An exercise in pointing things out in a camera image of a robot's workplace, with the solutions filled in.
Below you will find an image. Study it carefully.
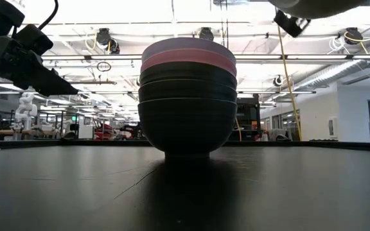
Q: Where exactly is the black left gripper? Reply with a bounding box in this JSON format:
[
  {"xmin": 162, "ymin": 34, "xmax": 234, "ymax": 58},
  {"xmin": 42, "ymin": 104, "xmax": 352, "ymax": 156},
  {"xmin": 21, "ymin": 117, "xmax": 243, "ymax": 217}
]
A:
[{"xmin": 0, "ymin": 34, "xmax": 79, "ymax": 98}]

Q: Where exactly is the white ridged bowl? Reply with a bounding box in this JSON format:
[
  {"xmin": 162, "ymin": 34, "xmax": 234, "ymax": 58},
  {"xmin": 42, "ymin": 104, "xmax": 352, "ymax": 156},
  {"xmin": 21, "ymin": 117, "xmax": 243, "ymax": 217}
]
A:
[{"xmin": 268, "ymin": 0, "xmax": 370, "ymax": 20}]

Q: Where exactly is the purple ridged bowl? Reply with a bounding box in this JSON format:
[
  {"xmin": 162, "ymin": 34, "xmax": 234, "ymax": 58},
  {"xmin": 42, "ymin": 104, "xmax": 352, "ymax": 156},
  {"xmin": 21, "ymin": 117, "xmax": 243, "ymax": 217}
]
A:
[{"xmin": 141, "ymin": 37, "xmax": 237, "ymax": 65}]

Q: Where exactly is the pink ridged bowl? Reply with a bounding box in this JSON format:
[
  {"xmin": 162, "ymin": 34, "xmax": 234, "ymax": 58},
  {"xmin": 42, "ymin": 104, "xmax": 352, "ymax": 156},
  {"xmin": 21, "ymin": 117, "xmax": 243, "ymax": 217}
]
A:
[{"xmin": 140, "ymin": 47, "xmax": 238, "ymax": 78}]

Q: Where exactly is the red machine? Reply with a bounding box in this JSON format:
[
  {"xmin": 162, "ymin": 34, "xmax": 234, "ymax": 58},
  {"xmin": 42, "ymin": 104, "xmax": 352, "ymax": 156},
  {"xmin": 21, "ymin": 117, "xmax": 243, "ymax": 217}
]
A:
[{"xmin": 93, "ymin": 123, "xmax": 116, "ymax": 141}]

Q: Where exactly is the black equipment cabinet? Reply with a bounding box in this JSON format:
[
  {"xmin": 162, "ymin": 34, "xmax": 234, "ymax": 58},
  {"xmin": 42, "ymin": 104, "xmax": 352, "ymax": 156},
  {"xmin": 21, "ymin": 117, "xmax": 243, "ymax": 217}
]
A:
[{"xmin": 236, "ymin": 96, "xmax": 262, "ymax": 142}]

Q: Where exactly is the long ceiling light rail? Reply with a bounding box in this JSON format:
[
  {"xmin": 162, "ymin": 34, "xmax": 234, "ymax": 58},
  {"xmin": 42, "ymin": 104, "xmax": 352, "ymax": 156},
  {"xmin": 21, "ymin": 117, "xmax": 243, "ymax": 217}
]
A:
[{"xmin": 42, "ymin": 53, "xmax": 370, "ymax": 62}]

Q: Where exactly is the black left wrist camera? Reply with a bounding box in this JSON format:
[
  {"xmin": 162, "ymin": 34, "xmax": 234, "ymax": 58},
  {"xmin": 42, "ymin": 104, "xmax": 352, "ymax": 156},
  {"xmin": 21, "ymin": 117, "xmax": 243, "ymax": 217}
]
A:
[{"xmin": 12, "ymin": 23, "xmax": 55, "ymax": 56}]

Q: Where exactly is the yellow cable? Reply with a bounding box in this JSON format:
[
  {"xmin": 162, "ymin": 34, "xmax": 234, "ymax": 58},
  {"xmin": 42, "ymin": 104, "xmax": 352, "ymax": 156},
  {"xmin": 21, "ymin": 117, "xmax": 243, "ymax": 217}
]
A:
[{"xmin": 277, "ymin": 25, "xmax": 303, "ymax": 142}]

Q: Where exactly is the silver ventilation duct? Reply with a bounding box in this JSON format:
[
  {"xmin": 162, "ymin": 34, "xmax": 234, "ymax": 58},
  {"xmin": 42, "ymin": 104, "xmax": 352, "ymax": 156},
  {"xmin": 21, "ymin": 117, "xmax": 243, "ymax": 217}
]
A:
[{"xmin": 292, "ymin": 47, "xmax": 370, "ymax": 92}]

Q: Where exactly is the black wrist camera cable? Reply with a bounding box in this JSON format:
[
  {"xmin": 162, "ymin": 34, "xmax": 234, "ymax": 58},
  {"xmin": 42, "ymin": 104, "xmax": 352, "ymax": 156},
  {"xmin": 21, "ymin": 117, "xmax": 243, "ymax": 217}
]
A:
[{"xmin": 38, "ymin": 0, "xmax": 60, "ymax": 31}]

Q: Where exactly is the white wall box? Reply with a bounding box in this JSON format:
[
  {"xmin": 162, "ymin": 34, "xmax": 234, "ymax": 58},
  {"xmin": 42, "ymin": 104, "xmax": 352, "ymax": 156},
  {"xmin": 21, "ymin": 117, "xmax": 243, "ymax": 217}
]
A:
[{"xmin": 327, "ymin": 115, "xmax": 339, "ymax": 139}]

